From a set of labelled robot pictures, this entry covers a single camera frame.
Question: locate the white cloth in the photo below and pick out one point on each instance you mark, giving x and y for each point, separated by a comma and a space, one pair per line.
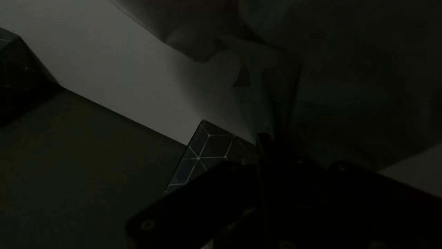
349, 91

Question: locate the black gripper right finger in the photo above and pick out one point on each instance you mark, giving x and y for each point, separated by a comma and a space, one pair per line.
359, 207

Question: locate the dark geometric patterned board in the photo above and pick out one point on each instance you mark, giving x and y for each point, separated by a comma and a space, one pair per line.
207, 152

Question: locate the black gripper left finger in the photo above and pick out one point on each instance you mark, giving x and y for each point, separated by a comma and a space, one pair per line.
207, 202

